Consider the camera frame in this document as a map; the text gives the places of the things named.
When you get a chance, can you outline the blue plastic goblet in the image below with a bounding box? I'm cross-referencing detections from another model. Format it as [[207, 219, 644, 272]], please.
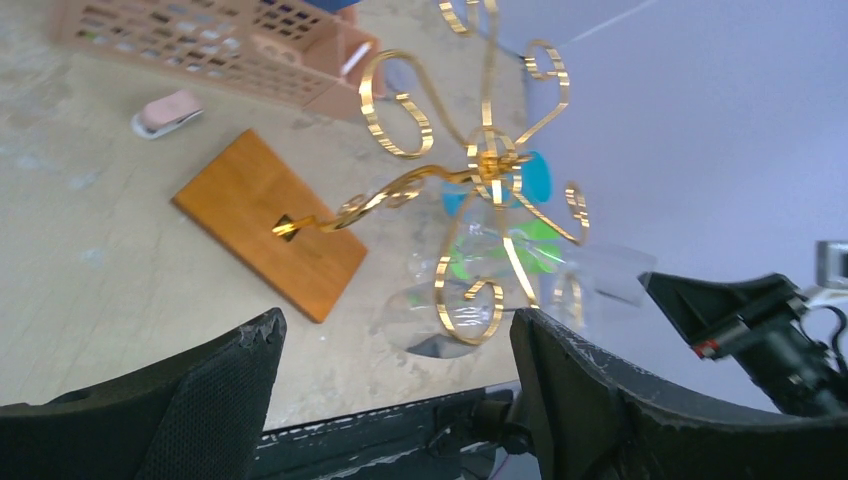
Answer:
[[441, 150, 552, 216]]

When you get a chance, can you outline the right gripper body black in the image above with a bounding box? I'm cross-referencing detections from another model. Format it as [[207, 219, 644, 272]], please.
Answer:
[[690, 297, 847, 417]]

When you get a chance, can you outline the pink white eraser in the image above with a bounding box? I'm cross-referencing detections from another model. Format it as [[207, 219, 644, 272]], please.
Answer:
[[130, 89, 204, 140]]

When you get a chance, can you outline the small clear goblet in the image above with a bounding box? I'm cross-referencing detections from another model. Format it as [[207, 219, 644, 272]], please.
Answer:
[[564, 243, 658, 307]]

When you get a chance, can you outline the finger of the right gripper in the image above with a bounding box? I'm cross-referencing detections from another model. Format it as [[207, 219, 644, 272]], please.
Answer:
[[639, 272, 805, 345]]

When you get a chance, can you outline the wooden rack base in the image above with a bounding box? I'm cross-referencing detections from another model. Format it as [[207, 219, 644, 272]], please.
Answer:
[[172, 129, 367, 323]]

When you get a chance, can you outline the pink plastic file organizer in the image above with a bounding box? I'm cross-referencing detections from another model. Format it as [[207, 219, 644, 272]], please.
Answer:
[[52, 0, 381, 120]]

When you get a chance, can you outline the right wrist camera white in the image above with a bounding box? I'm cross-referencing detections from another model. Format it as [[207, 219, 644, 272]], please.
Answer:
[[805, 240, 847, 309]]

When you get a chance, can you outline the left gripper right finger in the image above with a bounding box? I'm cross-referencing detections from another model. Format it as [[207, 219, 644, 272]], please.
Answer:
[[510, 308, 847, 479]]

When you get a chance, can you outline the green plastic goblet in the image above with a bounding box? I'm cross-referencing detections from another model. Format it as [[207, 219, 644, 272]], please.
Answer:
[[448, 220, 566, 280]]

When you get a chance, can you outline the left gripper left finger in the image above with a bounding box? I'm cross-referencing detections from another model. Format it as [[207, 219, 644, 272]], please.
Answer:
[[1, 308, 286, 479]]

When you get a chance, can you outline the clear wine glass hanging front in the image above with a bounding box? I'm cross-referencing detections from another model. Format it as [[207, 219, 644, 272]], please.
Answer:
[[372, 219, 588, 359]]

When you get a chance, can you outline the gold wire wine glass rack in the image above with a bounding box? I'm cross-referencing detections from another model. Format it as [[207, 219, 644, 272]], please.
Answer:
[[272, 1, 590, 309]]

